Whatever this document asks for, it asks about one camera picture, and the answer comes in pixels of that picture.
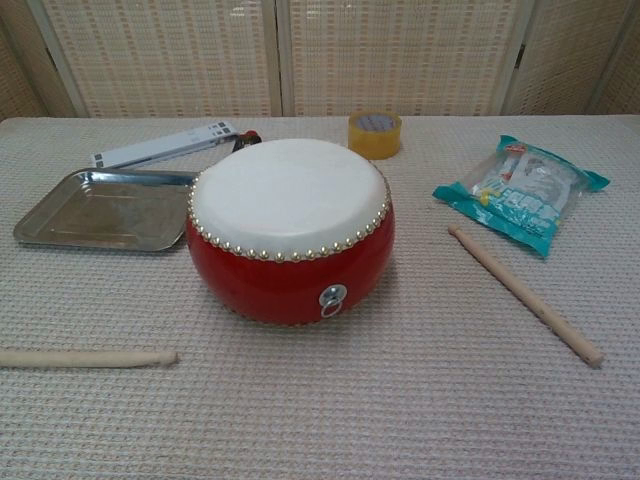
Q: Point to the small dark bottle red cap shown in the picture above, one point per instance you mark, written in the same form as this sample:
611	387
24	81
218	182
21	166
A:
247	140

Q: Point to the woven folding screen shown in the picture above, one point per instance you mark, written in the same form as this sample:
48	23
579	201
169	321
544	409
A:
175	50

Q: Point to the yellowish packing tape roll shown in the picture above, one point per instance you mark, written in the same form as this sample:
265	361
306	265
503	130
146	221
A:
375	145

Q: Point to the teal clear snack bag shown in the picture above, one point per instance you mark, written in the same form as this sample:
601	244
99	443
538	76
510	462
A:
525	200

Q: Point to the beige woven tablecloth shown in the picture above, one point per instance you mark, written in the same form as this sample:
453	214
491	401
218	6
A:
320	400

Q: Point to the wooden drumstick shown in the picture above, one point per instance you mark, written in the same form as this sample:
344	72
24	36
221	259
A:
75	359
520	295

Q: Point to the red drum with white skin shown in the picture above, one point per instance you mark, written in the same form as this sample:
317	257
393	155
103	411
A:
290	200

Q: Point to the rectangular stainless steel tray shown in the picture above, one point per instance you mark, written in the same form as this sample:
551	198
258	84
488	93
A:
100	215

